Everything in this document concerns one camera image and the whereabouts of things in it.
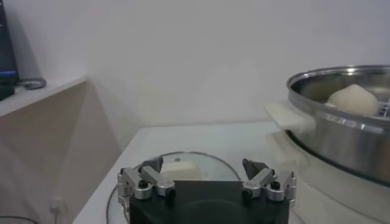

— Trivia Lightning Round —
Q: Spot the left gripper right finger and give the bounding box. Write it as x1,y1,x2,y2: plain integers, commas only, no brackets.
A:
242,158,297,209

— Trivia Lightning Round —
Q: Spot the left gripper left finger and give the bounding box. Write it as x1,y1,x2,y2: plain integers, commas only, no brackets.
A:
117,156,177,223

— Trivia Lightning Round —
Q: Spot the white steamed baozi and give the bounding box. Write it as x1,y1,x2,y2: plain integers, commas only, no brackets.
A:
325,84,380,117

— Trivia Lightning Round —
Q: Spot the stainless steel steamer basket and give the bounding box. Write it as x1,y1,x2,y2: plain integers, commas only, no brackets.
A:
264,64,390,186

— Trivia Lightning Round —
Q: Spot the glass pot lid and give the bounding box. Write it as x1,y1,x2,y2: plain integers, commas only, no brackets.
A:
105,151,241,224

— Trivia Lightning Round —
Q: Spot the cream electric cooker base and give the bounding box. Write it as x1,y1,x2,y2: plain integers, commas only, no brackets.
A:
268,130,390,224

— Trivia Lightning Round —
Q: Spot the white side table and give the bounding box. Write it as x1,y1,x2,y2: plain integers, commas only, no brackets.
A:
0,75,122,224

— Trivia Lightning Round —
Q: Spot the dark laptop with blue line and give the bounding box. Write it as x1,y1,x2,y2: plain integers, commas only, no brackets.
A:
0,0,21,101

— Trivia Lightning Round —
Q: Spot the black looped floor cable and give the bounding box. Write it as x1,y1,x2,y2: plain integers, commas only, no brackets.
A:
0,215,39,224

